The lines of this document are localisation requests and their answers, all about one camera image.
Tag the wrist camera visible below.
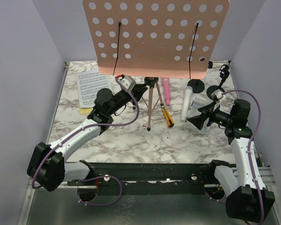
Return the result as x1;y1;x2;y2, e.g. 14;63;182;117
115;75;136;91
211;89;226;110

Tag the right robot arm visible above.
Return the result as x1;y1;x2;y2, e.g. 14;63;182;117
188;99;275;224

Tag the clear plastic compartment box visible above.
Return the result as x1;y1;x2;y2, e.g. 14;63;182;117
186;98;211;135

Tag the pink tripod music stand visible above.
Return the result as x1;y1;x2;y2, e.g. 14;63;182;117
82;0;230;131

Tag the pink microphone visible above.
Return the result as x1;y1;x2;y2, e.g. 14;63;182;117
162;77;170;105

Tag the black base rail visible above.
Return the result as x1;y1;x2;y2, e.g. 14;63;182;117
38;160;264;196

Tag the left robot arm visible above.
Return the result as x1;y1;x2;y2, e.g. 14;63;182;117
27;84;147;192

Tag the aluminium frame rail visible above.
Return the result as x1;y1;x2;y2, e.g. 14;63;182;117
27;166;276;188

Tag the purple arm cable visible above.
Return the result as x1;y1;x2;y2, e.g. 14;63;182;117
205;88;266;223
31;76;141;207

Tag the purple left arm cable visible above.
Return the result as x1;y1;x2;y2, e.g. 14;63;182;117
31;76;141;207

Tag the black microphone stand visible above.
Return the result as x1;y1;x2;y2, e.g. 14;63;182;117
207;64;230;99
187;60;205;94

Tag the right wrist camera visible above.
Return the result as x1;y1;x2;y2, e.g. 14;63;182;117
211;89;226;110

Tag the white sheet music page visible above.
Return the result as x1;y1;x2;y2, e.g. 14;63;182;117
75;68;112;108

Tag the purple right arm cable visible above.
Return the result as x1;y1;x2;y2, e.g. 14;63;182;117
205;88;266;223

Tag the yellow sheet music page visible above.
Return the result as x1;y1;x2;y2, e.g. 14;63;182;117
79;107;93;115

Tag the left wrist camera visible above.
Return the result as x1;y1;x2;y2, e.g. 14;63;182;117
115;75;136;91

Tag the yellow utility knife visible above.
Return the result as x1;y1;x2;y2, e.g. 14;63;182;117
162;106;174;128

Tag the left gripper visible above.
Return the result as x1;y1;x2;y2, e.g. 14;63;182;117
107;83;148;116

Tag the white microphone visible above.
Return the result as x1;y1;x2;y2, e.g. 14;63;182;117
180;86;193;121

